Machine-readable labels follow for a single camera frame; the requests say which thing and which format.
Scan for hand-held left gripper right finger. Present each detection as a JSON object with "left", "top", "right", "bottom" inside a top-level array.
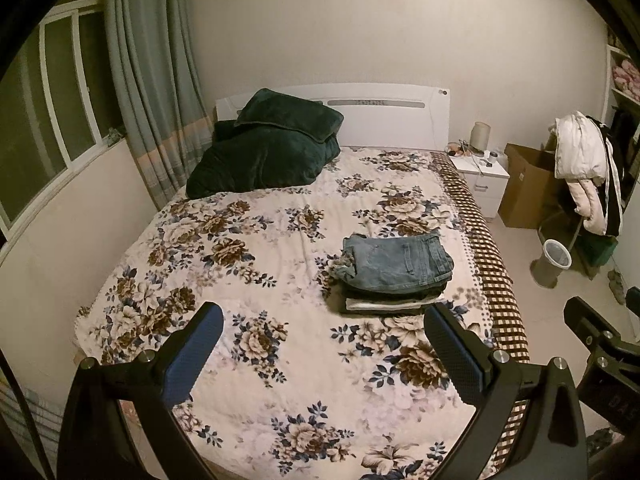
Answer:
[{"left": 422, "top": 301, "right": 588, "bottom": 480}]

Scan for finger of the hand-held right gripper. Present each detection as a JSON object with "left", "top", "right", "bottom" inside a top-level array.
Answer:
[{"left": 563, "top": 296, "right": 640, "bottom": 361}]

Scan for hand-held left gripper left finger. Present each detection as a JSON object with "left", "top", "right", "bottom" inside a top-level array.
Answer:
[{"left": 56, "top": 302, "right": 226, "bottom": 480}]

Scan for blue jeans pants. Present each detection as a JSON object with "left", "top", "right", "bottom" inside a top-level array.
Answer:
[{"left": 332, "top": 232, "right": 455, "bottom": 295}]

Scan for folded dark pants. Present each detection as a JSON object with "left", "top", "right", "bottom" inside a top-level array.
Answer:
[{"left": 344, "top": 284, "right": 449, "bottom": 303}]

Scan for folded white pants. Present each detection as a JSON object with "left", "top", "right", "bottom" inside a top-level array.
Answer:
[{"left": 344, "top": 296, "right": 442, "bottom": 314}]

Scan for grey shoe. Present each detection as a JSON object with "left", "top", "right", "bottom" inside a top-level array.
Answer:
[{"left": 606, "top": 269, "right": 628, "bottom": 306}]

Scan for grey mesh waste bin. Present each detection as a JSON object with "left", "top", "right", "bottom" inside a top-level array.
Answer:
[{"left": 531, "top": 239, "right": 573, "bottom": 289}]

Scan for green storage box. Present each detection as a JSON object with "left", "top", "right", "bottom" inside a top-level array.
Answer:
[{"left": 575, "top": 232, "right": 619, "bottom": 269}]

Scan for brown checkered bed sheet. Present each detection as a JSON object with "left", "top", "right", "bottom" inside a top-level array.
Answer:
[{"left": 431, "top": 150, "right": 531, "bottom": 480}]

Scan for pink padded garment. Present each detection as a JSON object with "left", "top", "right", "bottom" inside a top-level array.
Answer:
[{"left": 567, "top": 177, "right": 609, "bottom": 235}]

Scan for black hanging garment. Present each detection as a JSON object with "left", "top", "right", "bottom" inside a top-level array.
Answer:
[{"left": 585, "top": 116, "right": 627, "bottom": 237}]

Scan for floral bed blanket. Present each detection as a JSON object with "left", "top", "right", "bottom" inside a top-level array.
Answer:
[{"left": 72, "top": 146, "right": 501, "bottom": 480}]

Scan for brown cardboard box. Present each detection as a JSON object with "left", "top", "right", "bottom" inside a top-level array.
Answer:
[{"left": 497, "top": 143, "right": 568, "bottom": 231}]

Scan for white padded jacket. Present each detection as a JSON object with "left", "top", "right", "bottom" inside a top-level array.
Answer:
[{"left": 547, "top": 111, "right": 614, "bottom": 182}]

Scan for white nightstand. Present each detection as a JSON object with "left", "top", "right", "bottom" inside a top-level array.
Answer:
[{"left": 447, "top": 152, "right": 511, "bottom": 219}]

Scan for white radiator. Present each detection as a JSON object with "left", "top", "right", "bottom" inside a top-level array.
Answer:
[{"left": 0, "top": 382, "right": 66, "bottom": 463}]

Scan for dark green plush blanket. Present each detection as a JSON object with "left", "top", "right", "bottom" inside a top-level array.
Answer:
[{"left": 186, "top": 120, "right": 342, "bottom": 199}]

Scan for grey cylindrical lamp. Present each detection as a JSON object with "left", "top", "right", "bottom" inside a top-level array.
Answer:
[{"left": 470, "top": 121, "right": 491, "bottom": 157}]

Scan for pink folded bedding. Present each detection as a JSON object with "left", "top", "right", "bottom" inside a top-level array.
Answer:
[{"left": 612, "top": 59, "right": 640, "bottom": 100}]

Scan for white bed headboard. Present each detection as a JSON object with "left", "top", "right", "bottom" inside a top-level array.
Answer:
[{"left": 215, "top": 82, "right": 451, "bottom": 153}]

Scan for dark green pillow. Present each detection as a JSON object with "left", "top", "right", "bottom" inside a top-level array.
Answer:
[{"left": 234, "top": 88, "right": 345, "bottom": 142}]

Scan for grey-green curtain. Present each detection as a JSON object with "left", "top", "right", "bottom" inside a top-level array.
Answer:
[{"left": 103, "top": 0, "right": 216, "bottom": 212}]

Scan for white framed window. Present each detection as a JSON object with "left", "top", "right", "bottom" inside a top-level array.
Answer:
[{"left": 0, "top": 0, "right": 127, "bottom": 243}]

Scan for white wall shelf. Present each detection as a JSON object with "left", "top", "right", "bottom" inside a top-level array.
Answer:
[{"left": 600, "top": 25, "right": 640, "bottom": 128}]

